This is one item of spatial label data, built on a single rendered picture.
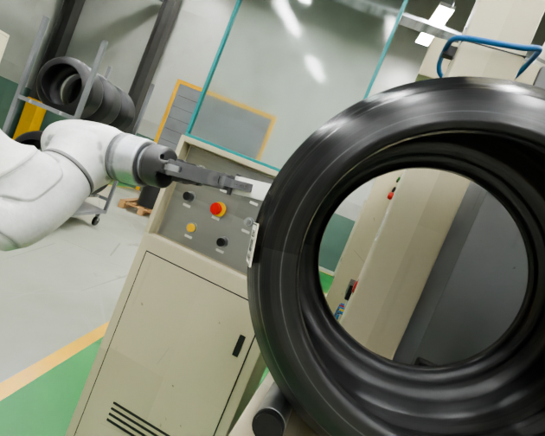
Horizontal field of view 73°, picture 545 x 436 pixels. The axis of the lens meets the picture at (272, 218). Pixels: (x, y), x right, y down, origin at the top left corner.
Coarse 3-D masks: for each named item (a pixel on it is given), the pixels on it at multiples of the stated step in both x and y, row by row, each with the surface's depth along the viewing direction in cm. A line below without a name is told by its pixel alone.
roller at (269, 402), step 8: (272, 384) 59; (272, 392) 55; (280, 392) 55; (264, 400) 53; (272, 400) 52; (280, 400) 53; (264, 408) 50; (272, 408) 50; (280, 408) 51; (288, 408) 53; (256, 416) 50; (264, 416) 49; (272, 416) 49; (280, 416) 49; (288, 416) 52; (256, 424) 49; (264, 424) 49; (272, 424) 49; (280, 424) 49; (256, 432) 49; (264, 432) 49; (272, 432) 49; (280, 432) 49
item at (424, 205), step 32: (480, 0) 79; (512, 0) 78; (544, 0) 76; (480, 32) 79; (512, 32) 78; (480, 64) 79; (512, 64) 77; (416, 192) 81; (448, 192) 79; (384, 224) 82; (416, 224) 80; (448, 224) 79; (384, 256) 82; (416, 256) 80; (384, 288) 82; (416, 288) 80; (352, 320) 83; (384, 320) 81; (384, 352) 81
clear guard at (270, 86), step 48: (240, 0) 129; (288, 0) 125; (336, 0) 121; (384, 0) 118; (240, 48) 128; (288, 48) 124; (336, 48) 121; (384, 48) 116; (240, 96) 127; (288, 96) 124; (336, 96) 120; (240, 144) 127; (288, 144) 123
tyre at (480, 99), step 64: (320, 128) 52; (384, 128) 46; (448, 128) 45; (512, 128) 43; (320, 192) 48; (512, 192) 67; (256, 256) 52; (256, 320) 52; (320, 320) 74; (320, 384) 47; (384, 384) 70; (448, 384) 68; (512, 384) 64
